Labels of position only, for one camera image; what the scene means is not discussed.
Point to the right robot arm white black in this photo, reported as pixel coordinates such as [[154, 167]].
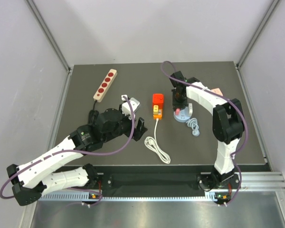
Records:
[[227, 123]]

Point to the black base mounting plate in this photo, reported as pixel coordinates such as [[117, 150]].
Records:
[[149, 183]]

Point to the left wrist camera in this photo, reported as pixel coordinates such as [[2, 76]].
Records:
[[129, 106]]

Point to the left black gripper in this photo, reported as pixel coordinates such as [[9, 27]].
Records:
[[140, 129]]

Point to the orange power strip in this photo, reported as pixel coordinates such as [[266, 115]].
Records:
[[159, 116]]

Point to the blue round power socket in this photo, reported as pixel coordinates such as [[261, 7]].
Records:
[[183, 116]]

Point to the pink square adapter plug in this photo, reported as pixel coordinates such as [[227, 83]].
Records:
[[177, 111]]

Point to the white usb charger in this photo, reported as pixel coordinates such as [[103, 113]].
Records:
[[190, 109]]

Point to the red plug adapter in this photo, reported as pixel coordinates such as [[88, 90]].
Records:
[[158, 99]]

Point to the yellow cube charger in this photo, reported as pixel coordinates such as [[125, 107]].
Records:
[[156, 110]]

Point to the grey slotted cable duct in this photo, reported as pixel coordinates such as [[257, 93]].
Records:
[[87, 196]]

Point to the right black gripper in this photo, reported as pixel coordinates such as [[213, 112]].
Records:
[[176, 104]]

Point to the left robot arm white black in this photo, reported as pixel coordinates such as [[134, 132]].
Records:
[[29, 182]]

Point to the beige red power strip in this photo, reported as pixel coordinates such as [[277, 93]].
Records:
[[105, 85]]

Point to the pink cube adapter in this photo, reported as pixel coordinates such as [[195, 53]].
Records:
[[217, 91]]

